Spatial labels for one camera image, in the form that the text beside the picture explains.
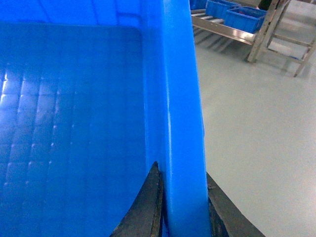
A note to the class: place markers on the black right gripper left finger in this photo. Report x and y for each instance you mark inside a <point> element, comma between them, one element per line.
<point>145,216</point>

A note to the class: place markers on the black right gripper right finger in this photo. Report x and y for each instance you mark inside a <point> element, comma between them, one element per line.
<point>225,218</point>

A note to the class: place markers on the large blue plastic crate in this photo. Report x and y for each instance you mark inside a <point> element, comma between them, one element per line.
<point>92,93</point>

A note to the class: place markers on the steel roller shelf rack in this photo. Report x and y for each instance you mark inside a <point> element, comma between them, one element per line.
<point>260,41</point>

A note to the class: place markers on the blue crate on rack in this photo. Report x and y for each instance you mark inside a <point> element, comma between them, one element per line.
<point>218,8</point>
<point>246,19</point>

